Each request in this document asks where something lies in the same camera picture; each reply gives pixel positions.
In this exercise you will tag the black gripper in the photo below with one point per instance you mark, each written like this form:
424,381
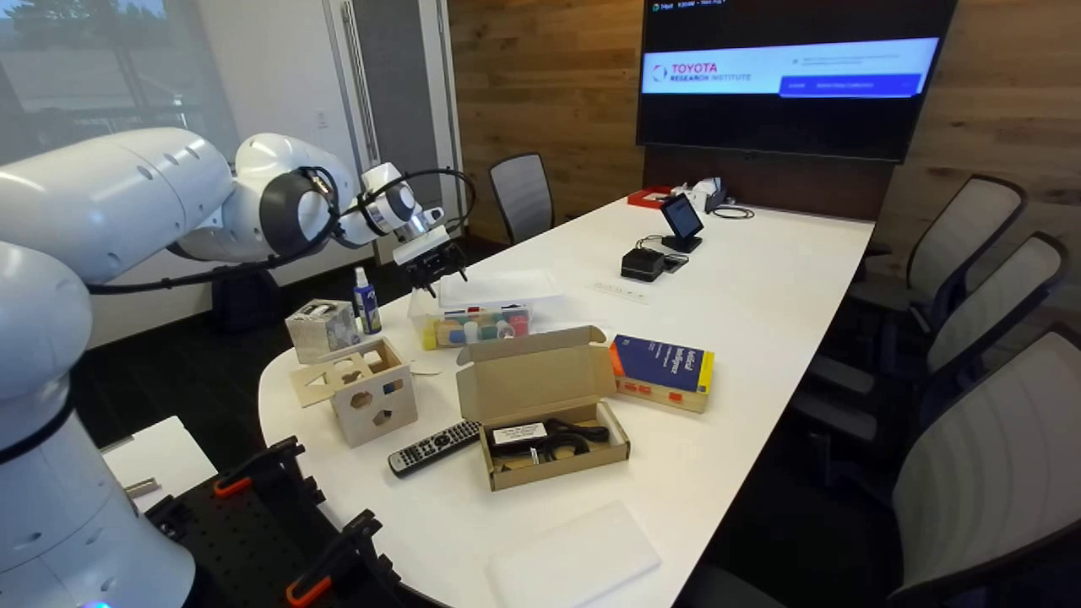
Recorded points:
433,258

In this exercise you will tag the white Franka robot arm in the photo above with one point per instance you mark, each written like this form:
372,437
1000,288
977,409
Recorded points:
111,196

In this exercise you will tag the flat wooden sorter lid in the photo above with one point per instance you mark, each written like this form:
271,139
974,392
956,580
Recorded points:
314,387

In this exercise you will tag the blue spray bottle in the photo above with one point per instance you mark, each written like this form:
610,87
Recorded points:
366,305

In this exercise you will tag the open cardboard box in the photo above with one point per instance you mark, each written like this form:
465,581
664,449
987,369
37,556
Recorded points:
528,376

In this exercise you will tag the wooden shape sorter box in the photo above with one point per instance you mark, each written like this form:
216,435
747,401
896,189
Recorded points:
377,401

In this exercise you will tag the small white cube box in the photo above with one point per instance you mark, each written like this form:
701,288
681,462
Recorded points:
314,329

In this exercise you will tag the black remote control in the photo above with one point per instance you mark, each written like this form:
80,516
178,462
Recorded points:
433,448

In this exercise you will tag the black tool with white label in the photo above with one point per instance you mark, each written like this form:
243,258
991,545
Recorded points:
562,435

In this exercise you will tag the small black box device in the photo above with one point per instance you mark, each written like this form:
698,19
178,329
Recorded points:
643,265

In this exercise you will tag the black bag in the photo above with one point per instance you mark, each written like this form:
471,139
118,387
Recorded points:
243,302

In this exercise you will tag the red flat object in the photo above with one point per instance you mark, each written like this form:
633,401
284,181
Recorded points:
647,196

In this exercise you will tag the blue and yellow book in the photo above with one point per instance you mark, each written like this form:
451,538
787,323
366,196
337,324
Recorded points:
660,366

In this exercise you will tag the black tablet on stand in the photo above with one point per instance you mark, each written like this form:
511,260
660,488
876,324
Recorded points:
681,219

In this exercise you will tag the black clamp orange tip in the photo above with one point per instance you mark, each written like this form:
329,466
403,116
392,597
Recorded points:
339,551
266,462

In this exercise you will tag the white foam sheet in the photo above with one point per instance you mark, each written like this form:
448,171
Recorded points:
574,559

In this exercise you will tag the white side platform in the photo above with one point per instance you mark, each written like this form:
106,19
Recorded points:
162,449

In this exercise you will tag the black perforated mounting board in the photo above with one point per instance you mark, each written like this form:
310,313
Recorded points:
238,543

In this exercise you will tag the glass whiteboard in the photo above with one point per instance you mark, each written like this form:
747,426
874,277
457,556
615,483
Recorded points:
102,63

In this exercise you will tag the grey mesh office chair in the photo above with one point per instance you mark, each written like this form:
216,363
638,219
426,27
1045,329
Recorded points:
965,231
991,300
991,462

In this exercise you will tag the wall mounted TV screen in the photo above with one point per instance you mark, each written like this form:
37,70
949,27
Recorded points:
787,114

